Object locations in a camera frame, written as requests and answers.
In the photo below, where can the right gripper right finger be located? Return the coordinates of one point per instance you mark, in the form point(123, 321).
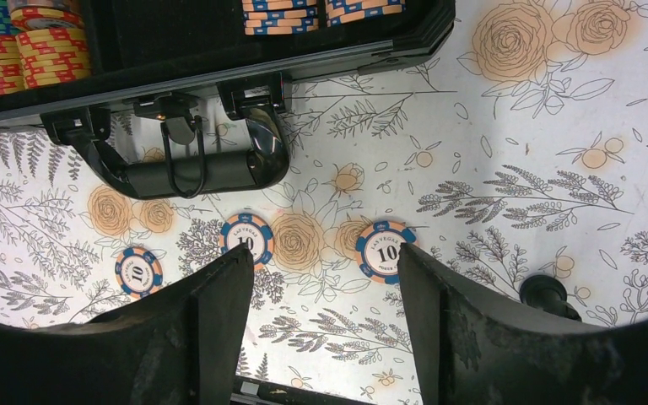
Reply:
point(474, 346)

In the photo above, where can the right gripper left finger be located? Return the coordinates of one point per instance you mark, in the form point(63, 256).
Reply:
point(179, 345)

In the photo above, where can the poker chip with die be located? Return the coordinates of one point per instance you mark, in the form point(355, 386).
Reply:
point(251, 231)

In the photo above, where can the black poker chip case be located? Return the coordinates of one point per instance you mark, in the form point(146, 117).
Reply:
point(158, 57)

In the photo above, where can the black small knob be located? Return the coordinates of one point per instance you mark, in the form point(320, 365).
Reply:
point(546, 293)

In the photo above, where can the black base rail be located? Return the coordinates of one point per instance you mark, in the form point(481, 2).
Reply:
point(250, 391)

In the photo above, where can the floral table mat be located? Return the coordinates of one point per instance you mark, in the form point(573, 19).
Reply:
point(500, 181)

